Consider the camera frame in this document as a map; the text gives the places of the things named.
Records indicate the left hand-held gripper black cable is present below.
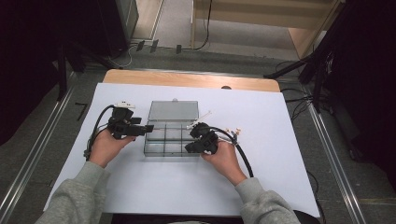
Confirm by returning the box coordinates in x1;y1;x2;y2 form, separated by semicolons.
83;104;116;161

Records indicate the metal floor rail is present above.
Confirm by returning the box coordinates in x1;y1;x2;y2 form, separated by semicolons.
306;102;368;224
0;77;78;217

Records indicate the person's left hand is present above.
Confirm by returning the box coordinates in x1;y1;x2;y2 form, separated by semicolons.
88;128;138;169

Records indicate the dark curtain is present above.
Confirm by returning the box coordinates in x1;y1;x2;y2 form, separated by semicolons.
0;0;68;146
325;0;396;188

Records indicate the clear grey plastic organizer box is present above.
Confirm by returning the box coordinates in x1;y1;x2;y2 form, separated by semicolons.
143;98;203;158

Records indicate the black cabinet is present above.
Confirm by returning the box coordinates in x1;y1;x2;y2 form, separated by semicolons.
96;0;140;58

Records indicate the light wooden furniture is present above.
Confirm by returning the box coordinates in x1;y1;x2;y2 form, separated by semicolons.
190;0;345;60

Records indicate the black floor cable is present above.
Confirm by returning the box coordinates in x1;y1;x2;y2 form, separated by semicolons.
181;0;214;51

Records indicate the hand-held gripper black cable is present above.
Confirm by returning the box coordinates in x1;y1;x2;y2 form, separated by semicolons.
209;125;255;179
83;104;116;161

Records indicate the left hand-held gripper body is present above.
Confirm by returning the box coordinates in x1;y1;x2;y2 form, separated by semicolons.
106;101;139;140

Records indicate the right hand-held gripper black cable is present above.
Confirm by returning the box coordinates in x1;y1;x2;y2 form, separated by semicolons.
209;125;255;179

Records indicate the black metal stand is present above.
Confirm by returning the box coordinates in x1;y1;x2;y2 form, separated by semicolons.
55;40;90;102

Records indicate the person's right hand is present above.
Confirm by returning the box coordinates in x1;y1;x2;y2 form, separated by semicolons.
200;139;248;187

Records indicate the black tripod stand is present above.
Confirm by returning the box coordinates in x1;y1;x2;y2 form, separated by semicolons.
262;31;332;114

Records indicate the thin white stick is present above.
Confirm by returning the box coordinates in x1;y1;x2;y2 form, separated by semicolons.
186;110;213;130

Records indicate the bundle of black floor cables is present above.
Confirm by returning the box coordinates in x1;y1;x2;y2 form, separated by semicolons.
275;60;326;123

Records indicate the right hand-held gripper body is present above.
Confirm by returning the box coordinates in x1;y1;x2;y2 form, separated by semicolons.
190;121;219;156

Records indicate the white table cover sheet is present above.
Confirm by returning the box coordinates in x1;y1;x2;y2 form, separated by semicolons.
43;82;321;218

